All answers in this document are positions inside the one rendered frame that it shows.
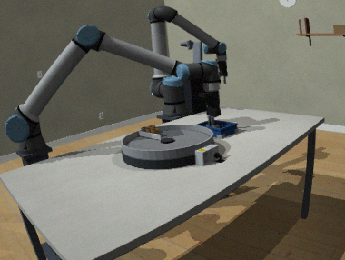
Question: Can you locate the grey jointed stand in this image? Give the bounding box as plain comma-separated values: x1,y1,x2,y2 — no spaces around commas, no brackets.
180,40,203,64

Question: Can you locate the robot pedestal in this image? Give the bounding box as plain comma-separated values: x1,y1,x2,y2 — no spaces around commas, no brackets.
15,145,53,167
156,111,190,124

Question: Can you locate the grey turntable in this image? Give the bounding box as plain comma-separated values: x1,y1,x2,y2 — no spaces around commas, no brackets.
121,123,216,170

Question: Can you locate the black box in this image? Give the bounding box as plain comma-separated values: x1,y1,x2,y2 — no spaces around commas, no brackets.
182,89,209,115

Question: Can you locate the wooden wall shelf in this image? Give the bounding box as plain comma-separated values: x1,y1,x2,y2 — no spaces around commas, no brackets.
296,32,345,47

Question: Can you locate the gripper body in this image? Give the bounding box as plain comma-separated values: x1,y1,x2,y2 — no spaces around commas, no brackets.
219,59,229,78
205,90,222,117

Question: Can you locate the white control box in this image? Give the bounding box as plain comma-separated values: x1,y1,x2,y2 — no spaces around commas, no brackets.
194,144,223,167

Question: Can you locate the blue crate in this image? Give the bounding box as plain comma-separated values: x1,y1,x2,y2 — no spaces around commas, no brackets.
194,119,239,139

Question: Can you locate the white table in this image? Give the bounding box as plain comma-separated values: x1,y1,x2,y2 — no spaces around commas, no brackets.
0,107,325,260

